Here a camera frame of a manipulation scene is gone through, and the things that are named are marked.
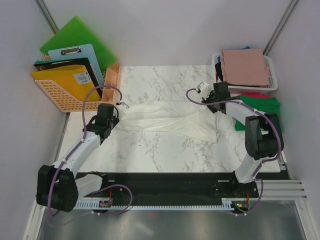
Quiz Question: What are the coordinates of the white laundry basket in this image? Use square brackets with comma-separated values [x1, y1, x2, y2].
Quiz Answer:
[211, 52, 278, 95]

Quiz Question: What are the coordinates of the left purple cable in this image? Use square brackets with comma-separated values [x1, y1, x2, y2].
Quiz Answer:
[46, 84, 133, 228]

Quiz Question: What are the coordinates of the yellow folder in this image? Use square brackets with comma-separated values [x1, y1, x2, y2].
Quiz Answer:
[31, 64, 99, 101]

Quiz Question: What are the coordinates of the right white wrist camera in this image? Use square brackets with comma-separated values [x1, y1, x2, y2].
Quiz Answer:
[196, 82, 211, 99]

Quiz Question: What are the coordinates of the white cable duct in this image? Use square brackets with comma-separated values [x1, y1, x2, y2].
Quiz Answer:
[73, 197, 235, 211]

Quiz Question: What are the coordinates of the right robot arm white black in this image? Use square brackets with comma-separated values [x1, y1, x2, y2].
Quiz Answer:
[197, 82, 284, 197]

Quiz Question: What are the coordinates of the peach compartment organizer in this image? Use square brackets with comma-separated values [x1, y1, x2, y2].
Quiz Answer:
[101, 62, 122, 105]

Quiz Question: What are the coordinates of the orange mesh file holder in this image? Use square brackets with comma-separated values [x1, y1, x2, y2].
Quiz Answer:
[34, 55, 111, 113]

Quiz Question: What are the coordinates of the purple cable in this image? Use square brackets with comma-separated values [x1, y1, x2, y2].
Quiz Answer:
[46, 84, 133, 228]
[186, 87, 285, 217]

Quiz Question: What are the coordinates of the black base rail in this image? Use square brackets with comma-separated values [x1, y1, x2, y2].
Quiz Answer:
[77, 171, 291, 207]

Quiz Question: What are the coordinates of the green plastic board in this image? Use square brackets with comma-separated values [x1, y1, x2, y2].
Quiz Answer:
[40, 16, 117, 71]

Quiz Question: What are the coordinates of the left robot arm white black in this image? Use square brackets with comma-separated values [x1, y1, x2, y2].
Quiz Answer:
[36, 103, 120, 213]

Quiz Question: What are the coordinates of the red t shirt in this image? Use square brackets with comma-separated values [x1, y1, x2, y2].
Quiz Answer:
[240, 93, 270, 99]

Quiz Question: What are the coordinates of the black folder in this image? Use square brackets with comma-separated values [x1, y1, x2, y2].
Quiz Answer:
[33, 57, 103, 85]

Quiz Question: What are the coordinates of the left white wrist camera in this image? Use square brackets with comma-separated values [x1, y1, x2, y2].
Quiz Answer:
[116, 101, 130, 120]

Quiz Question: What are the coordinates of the black garment in basket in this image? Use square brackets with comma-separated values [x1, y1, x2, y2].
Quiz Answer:
[214, 62, 224, 82]

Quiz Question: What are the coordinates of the white printed t shirt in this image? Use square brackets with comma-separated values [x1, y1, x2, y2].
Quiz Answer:
[116, 99, 226, 145]

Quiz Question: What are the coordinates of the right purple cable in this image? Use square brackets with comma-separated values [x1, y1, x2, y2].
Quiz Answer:
[186, 87, 285, 217]

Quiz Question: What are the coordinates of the green t shirt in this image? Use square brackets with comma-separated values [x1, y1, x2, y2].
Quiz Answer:
[239, 95, 281, 121]

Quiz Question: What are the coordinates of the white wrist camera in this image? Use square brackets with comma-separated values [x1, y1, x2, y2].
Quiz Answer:
[196, 82, 211, 99]
[116, 101, 130, 120]

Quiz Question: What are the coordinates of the light blue clipboard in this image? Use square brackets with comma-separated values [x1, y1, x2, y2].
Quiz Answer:
[48, 44, 104, 85]

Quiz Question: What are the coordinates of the pink folded t shirt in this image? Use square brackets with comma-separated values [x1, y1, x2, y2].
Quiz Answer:
[220, 48, 269, 87]

